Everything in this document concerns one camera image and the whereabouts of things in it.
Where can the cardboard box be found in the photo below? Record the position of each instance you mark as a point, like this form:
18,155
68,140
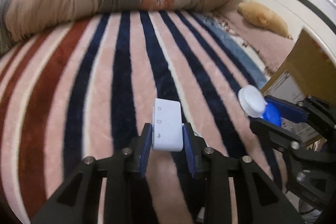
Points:
308,70

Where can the tan plush toy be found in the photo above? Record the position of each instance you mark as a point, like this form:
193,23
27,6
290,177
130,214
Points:
261,16

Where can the striped fleece blanket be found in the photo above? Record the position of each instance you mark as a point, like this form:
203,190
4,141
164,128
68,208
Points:
87,88

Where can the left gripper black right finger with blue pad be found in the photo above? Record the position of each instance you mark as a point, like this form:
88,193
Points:
258,199

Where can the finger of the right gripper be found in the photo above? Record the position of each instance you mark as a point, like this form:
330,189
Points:
286,109
277,137

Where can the white power adapter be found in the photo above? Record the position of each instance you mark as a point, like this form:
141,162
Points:
167,126

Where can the white blue contact lens case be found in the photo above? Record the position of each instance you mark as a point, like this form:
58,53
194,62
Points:
254,105

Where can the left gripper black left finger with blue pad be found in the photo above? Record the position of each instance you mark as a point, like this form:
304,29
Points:
77,199

